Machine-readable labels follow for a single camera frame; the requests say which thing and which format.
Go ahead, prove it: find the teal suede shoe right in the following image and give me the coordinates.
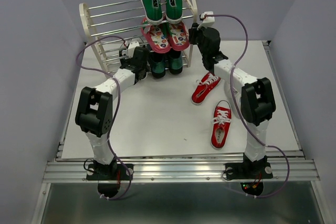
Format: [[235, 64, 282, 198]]
[[167, 49, 183, 75]]

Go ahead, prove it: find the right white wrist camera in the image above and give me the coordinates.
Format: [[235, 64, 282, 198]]
[[197, 12, 215, 29]]

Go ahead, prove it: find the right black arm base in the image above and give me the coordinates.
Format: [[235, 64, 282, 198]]
[[222, 154, 273, 198]]

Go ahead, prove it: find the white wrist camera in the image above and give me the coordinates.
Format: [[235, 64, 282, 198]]
[[126, 40, 140, 58], [197, 12, 215, 29]]

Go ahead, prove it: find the pink patterned slipper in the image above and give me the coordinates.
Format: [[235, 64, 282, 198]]
[[141, 18, 171, 54], [167, 22, 190, 51]]

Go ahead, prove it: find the pink patterned slipper left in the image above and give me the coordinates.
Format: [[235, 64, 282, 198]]
[[141, 18, 171, 54]]

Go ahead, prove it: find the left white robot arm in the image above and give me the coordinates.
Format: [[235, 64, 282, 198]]
[[75, 46, 149, 179]]

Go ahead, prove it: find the pink patterned slipper right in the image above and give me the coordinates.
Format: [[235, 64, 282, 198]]
[[167, 22, 190, 51]]

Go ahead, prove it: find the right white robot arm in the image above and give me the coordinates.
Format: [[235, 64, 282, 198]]
[[189, 23, 276, 177]]

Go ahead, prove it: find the green sneaker right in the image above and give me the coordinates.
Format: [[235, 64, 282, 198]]
[[164, 0, 183, 24]]

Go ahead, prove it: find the teal suede shoe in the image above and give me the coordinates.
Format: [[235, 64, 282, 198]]
[[148, 52, 165, 79], [167, 49, 183, 75]]

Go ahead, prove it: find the cream metal shoe shelf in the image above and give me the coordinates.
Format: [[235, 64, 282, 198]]
[[79, 0, 198, 74]]

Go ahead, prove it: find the aluminium table frame rail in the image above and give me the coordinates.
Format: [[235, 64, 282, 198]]
[[41, 40, 322, 183]]

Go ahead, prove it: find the green sneaker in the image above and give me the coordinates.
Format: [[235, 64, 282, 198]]
[[164, 0, 183, 24], [140, 0, 163, 25]]

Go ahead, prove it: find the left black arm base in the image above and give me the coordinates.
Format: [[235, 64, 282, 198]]
[[83, 159, 134, 200]]

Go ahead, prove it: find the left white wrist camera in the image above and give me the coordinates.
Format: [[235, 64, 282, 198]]
[[126, 40, 140, 58]]

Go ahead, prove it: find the teal suede shoe left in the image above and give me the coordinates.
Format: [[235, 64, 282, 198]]
[[148, 52, 165, 79]]

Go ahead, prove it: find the red canvas sneaker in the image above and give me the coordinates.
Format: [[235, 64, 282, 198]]
[[211, 100, 232, 149], [191, 72, 221, 105]]

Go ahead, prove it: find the green sneaker left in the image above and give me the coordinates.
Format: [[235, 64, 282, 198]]
[[140, 0, 163, 25]]

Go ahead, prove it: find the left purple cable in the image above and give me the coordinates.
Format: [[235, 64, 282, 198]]
[[75, 36, 133, 201]]

